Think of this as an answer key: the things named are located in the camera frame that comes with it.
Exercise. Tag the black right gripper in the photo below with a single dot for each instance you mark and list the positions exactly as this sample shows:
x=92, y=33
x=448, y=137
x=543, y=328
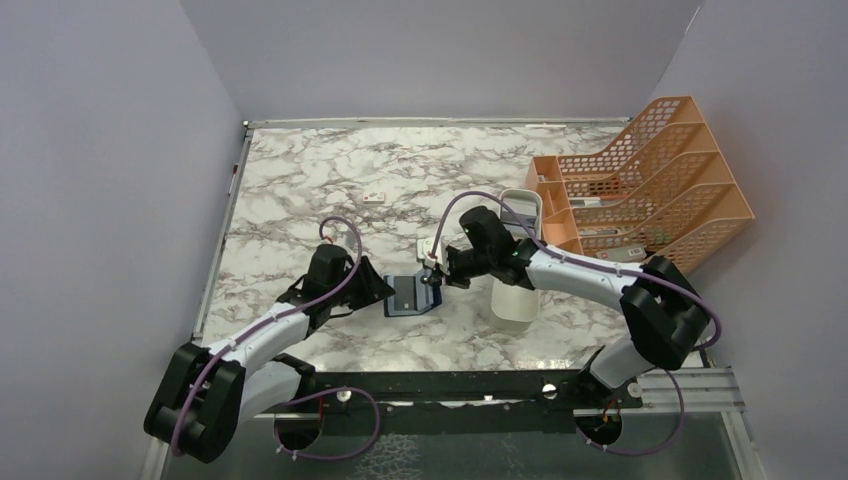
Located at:
x=451, y=277

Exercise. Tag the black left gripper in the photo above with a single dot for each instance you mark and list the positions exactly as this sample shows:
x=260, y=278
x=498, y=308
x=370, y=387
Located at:
x=373, y=287

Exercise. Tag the blue leather card holder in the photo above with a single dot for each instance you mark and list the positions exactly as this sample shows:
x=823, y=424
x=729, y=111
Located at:
x=428, y=298

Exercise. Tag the black VIP credit card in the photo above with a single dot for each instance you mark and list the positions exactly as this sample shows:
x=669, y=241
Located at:
x=404, y=302

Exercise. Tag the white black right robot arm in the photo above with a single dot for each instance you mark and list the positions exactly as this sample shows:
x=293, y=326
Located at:
x=664, y=315

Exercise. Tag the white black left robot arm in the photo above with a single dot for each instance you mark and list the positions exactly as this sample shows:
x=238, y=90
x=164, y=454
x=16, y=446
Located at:
x=206, y=392

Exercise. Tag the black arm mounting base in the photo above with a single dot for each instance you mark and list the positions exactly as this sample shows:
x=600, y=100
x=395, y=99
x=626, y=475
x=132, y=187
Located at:
x=307, y=404

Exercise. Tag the small white red card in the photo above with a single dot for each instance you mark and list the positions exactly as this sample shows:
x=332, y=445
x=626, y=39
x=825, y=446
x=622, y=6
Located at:
x=374, y=197

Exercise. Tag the stack of cards in tray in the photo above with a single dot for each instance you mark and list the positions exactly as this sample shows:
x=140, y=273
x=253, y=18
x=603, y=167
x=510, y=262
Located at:
x=525, y=210

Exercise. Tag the white oblong plastic tray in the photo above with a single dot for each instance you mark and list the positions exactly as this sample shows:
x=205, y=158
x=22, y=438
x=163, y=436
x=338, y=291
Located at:
x=513, y=308

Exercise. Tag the grey red box in organizer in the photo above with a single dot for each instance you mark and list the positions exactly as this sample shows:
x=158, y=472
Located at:
x=623, y=254

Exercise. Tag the orange mesh file organizer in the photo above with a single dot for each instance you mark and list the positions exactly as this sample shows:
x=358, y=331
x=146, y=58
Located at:
x=661, y=184

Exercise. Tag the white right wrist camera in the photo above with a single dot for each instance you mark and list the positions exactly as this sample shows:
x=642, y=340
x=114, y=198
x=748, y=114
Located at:
x=429, y=251

